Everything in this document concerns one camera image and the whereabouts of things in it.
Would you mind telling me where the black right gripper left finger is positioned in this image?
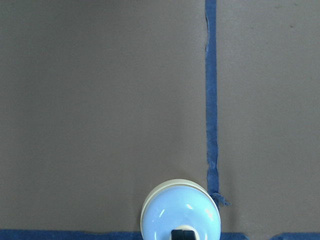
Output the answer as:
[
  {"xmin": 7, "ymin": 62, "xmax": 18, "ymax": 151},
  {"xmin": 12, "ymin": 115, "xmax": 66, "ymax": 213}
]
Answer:
[{"xmin": 171, "ymin": 229, "xmax": 183, "ymax": 240}]

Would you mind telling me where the small blue white bell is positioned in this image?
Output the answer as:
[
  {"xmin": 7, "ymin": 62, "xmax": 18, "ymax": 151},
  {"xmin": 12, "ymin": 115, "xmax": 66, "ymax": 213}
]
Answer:
[{"xmin": 140, "ymin": 179, "xmax": 221, "ymax": 240}]

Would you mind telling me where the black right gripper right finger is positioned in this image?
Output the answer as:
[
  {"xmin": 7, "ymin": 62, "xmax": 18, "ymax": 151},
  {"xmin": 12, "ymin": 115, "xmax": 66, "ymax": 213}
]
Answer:
[{"xmin": 182, "ymin": 230, "xmax": 195, "ymax": 240}]

